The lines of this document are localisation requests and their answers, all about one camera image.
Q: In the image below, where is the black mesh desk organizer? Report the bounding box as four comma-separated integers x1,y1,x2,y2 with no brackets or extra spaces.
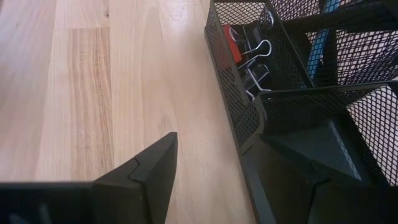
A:
204,0,398,224

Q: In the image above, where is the blue pencil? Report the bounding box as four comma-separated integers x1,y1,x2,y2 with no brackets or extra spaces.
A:
306,0,342,82

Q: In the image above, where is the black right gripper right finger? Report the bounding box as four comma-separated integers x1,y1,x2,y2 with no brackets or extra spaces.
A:
248,119,398,224

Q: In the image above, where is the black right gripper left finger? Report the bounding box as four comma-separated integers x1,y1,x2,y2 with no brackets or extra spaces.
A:
0,131,179,224

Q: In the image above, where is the black binder clip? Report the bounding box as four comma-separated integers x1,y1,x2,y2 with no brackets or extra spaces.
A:
262,8,275,29
228,21,274,71
239,60,272,94

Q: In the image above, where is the red eraser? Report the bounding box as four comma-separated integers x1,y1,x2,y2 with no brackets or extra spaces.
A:
221,24,243,65

